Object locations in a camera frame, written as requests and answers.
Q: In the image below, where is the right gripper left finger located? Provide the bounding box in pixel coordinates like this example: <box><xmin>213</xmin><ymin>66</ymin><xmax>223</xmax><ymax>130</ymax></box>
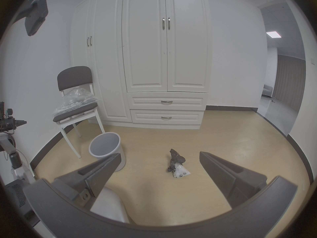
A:
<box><xmin>53</xmin><ymin>153</ymin><xmax>122</xmax><ymax>206</ymax></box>

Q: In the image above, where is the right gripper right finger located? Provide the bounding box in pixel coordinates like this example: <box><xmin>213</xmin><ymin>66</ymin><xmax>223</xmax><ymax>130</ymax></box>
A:
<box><xmin>199</xmin><ymin>151</ymin><xmax>268</xmax><ymax>209</ymax></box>

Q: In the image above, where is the white printed wrapper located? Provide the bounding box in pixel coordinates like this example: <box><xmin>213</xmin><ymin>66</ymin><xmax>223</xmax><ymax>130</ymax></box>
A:
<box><xmin>173</xmin><ymin>163</ymin><xmax>191</xmax><ymax>179</ymax></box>

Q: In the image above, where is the black plastic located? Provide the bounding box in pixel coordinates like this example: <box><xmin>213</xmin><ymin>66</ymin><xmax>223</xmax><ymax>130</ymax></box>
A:
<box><xmin>166</xmin><ymin>148</ymin><xmax>187</xmax><ymax>173</ymax></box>

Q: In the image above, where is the clear plastic bag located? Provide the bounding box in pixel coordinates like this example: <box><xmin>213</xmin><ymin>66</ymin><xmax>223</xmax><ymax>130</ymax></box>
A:
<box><xmin>53</xmin><ymin>88</ymin><xmax>98</xmax><ymax>116</ymax></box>

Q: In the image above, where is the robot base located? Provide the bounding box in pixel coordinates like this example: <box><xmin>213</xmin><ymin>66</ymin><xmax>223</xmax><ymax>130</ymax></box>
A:
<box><xmin>5</xmin><ymin>167</ymin><xmax>130</xmax><ymax>229</ymax></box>

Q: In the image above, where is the white trash bin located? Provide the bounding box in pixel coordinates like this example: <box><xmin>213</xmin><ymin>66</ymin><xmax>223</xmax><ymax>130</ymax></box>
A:
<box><xmin>89</xmin><ymin>132</ymin><xmax>127</xmax><ymax>172</ymax></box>

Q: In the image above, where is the grey padded white chair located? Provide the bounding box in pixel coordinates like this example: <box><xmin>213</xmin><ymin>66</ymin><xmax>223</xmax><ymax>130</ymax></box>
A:
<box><xmin>53</xmin><ymin>66</ymin><xmax>106</xmax><ymax>159</ymax></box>

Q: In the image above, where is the white wardrobe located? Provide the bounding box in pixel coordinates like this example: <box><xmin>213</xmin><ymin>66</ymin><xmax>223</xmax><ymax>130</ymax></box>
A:
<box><xmin>70</xmin><ymin>0</ymin><xmax>211</xmax><ymax>130</ymax></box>

